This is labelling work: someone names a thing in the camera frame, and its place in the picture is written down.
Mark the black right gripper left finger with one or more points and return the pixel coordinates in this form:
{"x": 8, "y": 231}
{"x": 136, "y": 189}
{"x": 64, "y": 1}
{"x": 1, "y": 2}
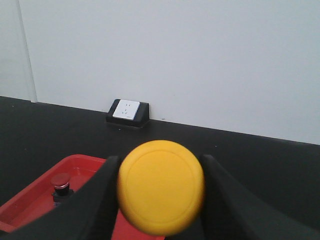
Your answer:
{"x": 90, "y": 214}

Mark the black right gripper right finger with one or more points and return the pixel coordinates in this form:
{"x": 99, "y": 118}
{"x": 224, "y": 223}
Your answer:
{"x": 232, "y": 212}

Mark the red mushroom push button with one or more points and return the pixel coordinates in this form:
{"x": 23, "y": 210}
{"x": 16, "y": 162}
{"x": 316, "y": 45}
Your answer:
{"x": 62, "y": 190}

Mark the yellow mushroom push button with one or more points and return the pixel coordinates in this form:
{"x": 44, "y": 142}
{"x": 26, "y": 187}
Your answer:
{"x": 160, "y": 187}

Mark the red plastic tray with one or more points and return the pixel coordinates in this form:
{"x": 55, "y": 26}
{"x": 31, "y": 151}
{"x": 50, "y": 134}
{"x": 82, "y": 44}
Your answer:
{"x": 36, "y": 199}

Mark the black white power outlet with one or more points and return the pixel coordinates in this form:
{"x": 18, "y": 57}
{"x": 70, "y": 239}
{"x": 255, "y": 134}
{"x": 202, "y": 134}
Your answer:
{"x": 128, "y": 113}

